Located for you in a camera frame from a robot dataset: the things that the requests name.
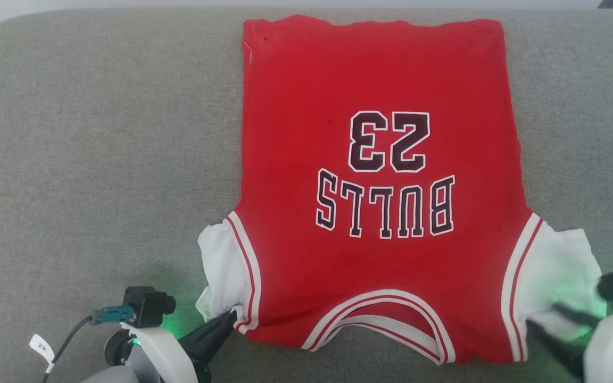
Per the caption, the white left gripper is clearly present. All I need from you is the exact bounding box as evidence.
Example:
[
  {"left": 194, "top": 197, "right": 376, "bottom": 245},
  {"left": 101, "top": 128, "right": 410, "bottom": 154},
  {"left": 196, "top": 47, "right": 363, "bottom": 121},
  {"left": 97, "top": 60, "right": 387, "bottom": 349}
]
[{"left": 103, "top": 310, "right": 238, "bottom": 383}]

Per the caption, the red Bulls basketball jersey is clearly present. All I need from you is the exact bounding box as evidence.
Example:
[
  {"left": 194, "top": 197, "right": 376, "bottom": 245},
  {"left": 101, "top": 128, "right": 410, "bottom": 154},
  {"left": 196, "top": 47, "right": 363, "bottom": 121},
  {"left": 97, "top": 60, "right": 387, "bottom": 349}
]
[{"left": 196, "top": 15, "right": 608, "bottom": 367}]

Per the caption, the black cable with teal plug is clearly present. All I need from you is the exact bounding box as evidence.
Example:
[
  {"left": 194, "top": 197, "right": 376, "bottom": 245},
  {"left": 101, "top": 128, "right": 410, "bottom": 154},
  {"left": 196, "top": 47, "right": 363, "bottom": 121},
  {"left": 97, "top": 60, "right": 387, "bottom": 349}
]
[{"left": 42, "top": 305, "right": 136, "bottom": 383}]

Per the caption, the white paper cable tag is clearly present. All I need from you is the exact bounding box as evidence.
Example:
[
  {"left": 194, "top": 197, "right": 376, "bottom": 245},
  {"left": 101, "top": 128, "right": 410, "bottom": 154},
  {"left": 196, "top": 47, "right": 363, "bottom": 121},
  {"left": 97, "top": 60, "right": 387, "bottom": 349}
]
[{"left": 29, "top": 334, "right": 56, "bottom": 373}]

